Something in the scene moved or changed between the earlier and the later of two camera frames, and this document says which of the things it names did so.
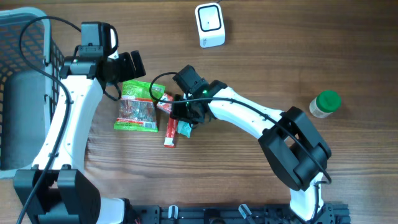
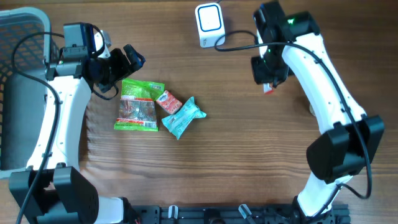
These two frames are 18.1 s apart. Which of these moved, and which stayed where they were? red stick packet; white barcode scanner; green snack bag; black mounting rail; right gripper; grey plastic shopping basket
Moved: right gripper; red stick packet
Stayed: white barcode scanner; green snack bag; black mounting rail; grey plastic shopping basket
